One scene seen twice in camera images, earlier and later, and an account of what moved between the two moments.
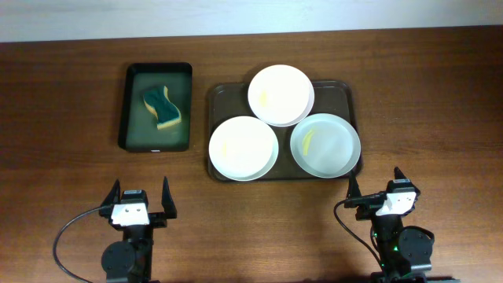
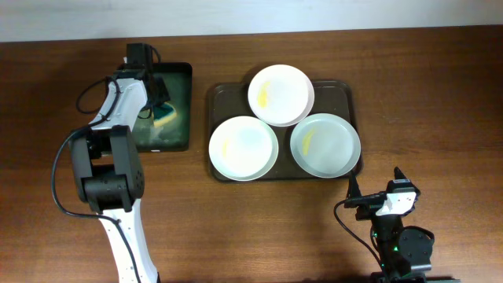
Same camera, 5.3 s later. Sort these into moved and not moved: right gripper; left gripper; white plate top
Moved: left gripper
Not moved: right gripper; white plate top
